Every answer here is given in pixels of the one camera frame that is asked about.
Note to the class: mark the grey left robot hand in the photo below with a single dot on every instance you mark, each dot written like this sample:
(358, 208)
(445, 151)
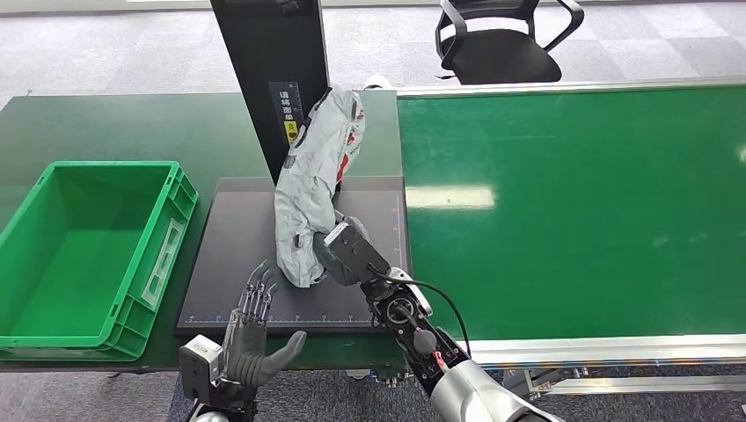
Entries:
(247, 355)

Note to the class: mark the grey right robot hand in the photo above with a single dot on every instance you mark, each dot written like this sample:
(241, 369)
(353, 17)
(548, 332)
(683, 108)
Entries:
(329, 262)

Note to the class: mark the white plastic mailer package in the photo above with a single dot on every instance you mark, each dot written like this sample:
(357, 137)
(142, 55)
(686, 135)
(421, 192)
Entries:
(312, 186)

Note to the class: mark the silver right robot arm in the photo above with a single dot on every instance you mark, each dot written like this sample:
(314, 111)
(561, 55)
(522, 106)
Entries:
(443, 361)

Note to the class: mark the green conveyor belt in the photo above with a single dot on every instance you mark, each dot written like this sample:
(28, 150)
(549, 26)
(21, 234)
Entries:
(553, 204)

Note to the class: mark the black scanner base platform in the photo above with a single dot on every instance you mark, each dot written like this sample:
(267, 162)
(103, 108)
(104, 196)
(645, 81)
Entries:
(233, 244)

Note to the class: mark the black yellow column label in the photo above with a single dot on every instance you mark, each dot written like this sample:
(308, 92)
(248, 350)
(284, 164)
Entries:
(284, 108)

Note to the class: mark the green plastic crate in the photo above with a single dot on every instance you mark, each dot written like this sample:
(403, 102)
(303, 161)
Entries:
(76, 262)

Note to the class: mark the black scanner column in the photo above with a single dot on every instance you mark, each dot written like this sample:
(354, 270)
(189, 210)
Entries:
(268, 41)

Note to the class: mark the dark green table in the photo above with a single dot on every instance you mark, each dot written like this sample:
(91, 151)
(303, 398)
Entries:
(116, 128)

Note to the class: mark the black office chair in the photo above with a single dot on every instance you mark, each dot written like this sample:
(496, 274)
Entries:
(501, 55)

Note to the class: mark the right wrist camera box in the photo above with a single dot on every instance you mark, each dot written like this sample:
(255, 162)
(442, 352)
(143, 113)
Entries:
(358, 253)

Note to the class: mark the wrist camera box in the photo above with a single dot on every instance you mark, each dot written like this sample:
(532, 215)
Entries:
(200, 364)
(358, 253)

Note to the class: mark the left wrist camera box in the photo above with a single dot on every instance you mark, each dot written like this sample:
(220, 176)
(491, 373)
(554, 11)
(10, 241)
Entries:
(200, 364)

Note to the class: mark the aluminium conveyor frame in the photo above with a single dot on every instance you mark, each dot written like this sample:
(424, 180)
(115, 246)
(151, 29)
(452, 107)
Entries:
(612, 351)

